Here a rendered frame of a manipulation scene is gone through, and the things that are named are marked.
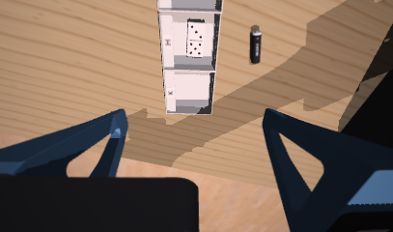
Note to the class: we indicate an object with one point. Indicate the dark grey rack of three bins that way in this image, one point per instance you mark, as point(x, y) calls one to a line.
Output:
point(189, 81)

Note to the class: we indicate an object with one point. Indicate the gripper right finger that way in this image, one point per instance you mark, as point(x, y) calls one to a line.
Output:
point(357, 174)

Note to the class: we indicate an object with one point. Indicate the white domino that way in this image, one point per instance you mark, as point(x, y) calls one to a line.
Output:
point(195, 40)

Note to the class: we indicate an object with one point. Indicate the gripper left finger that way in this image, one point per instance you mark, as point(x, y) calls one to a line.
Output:
point(49, 155)

